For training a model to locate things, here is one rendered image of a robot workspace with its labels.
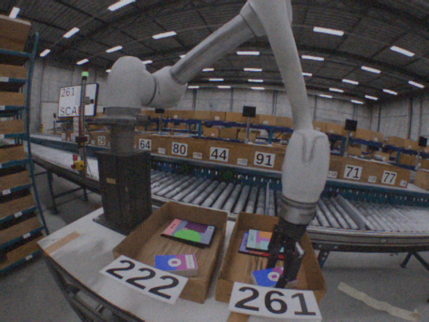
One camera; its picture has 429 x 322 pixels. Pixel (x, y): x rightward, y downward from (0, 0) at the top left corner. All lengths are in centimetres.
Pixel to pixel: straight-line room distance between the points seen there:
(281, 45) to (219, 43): 31
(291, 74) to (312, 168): 24
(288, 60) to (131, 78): 54
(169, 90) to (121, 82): 21
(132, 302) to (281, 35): 77
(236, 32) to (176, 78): 31
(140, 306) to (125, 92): 69
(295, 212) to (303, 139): 16
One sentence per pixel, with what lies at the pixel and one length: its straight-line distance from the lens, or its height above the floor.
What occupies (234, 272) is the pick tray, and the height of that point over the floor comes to 76.
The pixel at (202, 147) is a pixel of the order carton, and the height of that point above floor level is 101.
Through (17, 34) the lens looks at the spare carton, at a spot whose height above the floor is 190.
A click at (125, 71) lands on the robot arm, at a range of 72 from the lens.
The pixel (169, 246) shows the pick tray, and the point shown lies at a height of 76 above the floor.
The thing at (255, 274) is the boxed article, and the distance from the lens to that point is 57.
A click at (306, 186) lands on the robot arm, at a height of 110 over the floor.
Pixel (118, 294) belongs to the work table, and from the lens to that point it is 57.
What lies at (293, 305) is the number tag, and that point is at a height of 86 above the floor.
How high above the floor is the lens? 120
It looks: 12 degrees down
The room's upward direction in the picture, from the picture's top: 4 degrees clockwise
